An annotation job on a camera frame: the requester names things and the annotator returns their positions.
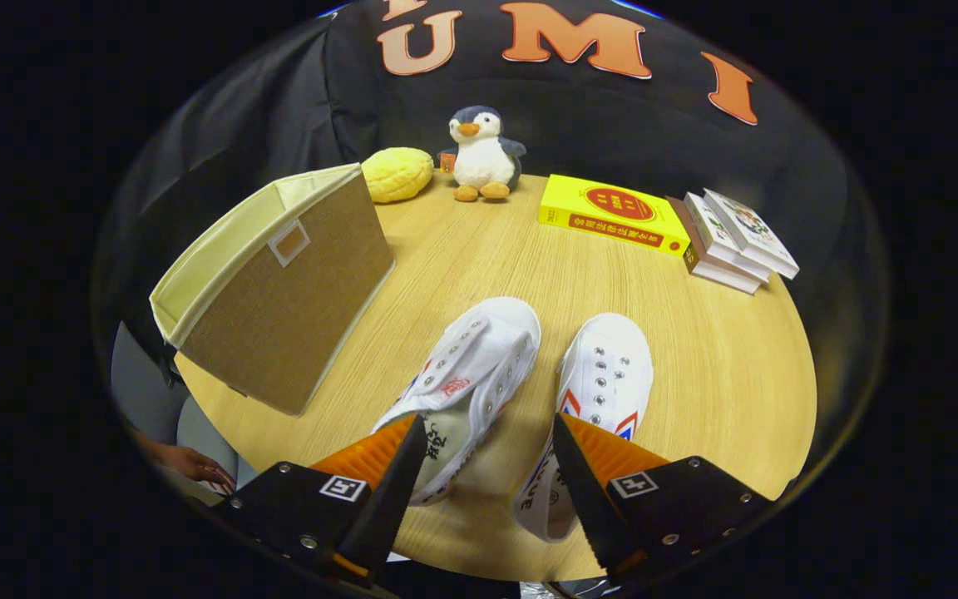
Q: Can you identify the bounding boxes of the penguin plush toy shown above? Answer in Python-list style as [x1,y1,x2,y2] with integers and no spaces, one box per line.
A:
[439,106,527,202]

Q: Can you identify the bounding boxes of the person's grey trousers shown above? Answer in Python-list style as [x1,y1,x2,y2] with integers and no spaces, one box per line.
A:
[111,324,239,479]

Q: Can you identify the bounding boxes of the white canvas shoe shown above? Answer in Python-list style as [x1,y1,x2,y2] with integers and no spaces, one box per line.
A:
[512,312,654,543]
[371,297,542,507]

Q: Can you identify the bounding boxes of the beige fabric storage box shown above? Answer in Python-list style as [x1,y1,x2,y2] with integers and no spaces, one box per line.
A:
[149,163,397,417]

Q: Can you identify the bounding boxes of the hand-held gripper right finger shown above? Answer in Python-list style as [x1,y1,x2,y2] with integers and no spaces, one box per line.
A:
[552,413,779,583]

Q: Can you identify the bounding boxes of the yellow book with red circle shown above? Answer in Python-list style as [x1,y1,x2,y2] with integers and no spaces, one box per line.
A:
[538,174,692,259]

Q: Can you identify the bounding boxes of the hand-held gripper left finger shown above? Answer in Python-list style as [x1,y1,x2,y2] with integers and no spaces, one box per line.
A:
[213,413,428,587]

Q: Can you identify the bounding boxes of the yellow bun plush toy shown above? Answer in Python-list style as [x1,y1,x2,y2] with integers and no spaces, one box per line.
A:
[361,147,435,205]

